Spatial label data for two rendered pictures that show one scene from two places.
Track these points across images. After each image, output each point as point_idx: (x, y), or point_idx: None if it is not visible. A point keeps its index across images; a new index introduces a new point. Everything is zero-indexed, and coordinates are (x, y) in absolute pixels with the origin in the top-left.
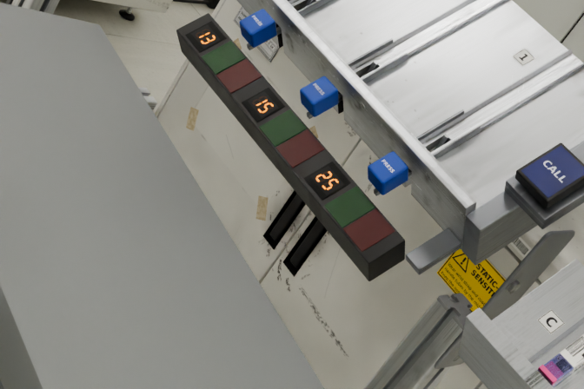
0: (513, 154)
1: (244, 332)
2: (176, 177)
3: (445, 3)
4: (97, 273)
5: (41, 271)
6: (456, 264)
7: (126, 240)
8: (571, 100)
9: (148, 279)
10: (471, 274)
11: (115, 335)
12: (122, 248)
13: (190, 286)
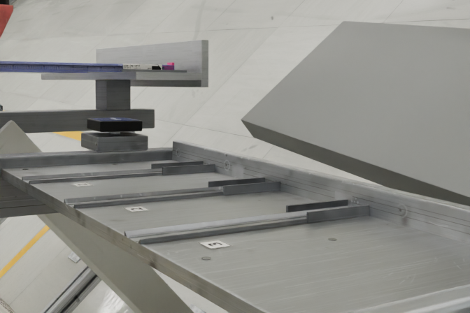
0: (128, 166)
1: (326, 115)
2: (411, 158)
3: (150, 205)
4: (408, 66)
5: (431, 44)
6: None
7: (409, 92)
8: (56, 173)
9: (385, 88)
10: None
11: (383, 57)
12: (408, 86)
13: (362, 107)
